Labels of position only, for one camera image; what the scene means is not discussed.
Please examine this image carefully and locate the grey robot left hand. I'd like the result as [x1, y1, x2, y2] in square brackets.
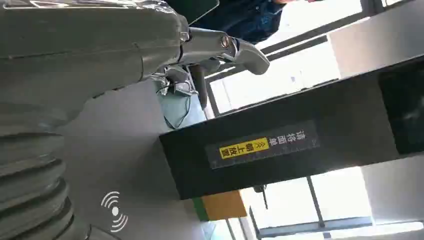
[0, 0, 271, 137]

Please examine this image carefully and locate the grey panel with contactless symbol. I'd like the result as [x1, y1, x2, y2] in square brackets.
[55, 78, 214, 240]

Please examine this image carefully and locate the ribbed grey left arm sleeve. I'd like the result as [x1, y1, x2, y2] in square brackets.
[0, 127, 91, 240]

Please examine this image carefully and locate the person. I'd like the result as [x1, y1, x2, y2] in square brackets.
[190, 0, 320, 45]

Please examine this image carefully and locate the green strip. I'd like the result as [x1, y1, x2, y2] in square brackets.
[192, 196, 210, 223]

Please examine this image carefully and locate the yellow and black label sticker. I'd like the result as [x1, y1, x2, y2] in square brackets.
[204, 119, 322, 171]

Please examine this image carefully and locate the orange block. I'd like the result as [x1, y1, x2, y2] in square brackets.
[200, 190, 248, 222]

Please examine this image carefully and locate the black card reader machine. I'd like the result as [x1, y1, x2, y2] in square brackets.
[158, 55, 424, 202]

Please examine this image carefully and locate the silver machine housing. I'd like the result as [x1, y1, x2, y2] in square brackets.
[327, 0, 424, 80]

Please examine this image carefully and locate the thin black cable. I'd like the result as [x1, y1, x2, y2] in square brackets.
[155, 85, 194, 130]

